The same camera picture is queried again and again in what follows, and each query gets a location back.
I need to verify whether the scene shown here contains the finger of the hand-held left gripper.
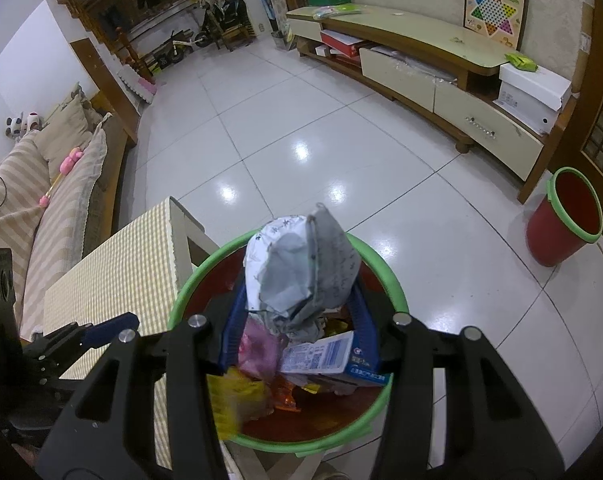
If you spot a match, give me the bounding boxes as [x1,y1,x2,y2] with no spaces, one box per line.
[24,311,140,362]

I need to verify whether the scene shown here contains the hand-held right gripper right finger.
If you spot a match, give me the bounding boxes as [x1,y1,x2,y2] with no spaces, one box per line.
[353,280,566,480]

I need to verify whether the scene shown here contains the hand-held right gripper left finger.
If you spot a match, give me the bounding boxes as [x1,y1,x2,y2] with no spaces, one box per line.
[35,285,248,480]

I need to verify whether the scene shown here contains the pink plastic bag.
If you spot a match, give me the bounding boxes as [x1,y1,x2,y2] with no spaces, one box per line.
[238,320,288,382]

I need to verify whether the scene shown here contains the blue white carton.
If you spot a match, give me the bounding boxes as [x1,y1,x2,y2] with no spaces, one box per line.
[278,329,391,389]

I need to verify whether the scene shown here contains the large red bin green rim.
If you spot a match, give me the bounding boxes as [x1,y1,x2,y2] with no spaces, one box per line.
[166,230,411,459]

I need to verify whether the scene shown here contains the pink yellow snack wrapper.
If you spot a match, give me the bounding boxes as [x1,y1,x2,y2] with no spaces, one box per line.
[208,370,268,442]

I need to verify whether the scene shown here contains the orange plastic bag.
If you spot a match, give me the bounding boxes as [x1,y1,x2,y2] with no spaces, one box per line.
[270,377,303,414]

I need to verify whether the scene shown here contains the checked yellow tablecloth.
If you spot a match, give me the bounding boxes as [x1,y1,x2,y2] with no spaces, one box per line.
[42,197,232,466]

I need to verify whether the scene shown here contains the sofa with striped beige cover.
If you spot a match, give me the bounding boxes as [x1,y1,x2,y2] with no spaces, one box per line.
[0,82,128,343]

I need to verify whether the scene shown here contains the pink toy hammer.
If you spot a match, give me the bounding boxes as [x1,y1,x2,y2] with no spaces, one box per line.
[38,147,85,209]

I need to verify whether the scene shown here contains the beige cushion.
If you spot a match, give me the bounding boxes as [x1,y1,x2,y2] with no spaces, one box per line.
[33,104,95,162]
[80,114,113,188]

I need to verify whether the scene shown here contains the small red bin green rim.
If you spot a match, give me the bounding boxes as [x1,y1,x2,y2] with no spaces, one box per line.
[525,166,603,268]

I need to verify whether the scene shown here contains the pink foam mats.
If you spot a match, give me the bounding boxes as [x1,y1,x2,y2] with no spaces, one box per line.
[115,67,158,107]

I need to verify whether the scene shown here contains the red flat box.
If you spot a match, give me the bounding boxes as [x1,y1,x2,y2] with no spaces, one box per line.
[320,29,368,59]

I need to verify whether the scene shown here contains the white cardboard box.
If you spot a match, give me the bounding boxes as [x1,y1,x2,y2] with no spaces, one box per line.
[496,62,573,137]

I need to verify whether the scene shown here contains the wooden television cabinet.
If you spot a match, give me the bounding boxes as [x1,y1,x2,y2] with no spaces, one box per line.
[284,4,573,207]

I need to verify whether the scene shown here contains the white balance bike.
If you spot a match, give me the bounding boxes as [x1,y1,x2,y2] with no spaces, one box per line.
[153,29,208,69]

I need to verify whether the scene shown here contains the small wooden chair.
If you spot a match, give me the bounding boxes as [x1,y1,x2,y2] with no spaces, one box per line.
[223,24,258,52]

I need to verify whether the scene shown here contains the small green packet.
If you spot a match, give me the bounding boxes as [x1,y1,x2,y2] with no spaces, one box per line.
[503,52,541,74]

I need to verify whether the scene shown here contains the flat green packet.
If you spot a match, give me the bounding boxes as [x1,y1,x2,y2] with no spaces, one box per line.
[315,3,369,19]

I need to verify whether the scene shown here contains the star checkers board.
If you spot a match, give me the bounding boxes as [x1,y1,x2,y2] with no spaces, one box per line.
[462,0,528,48]

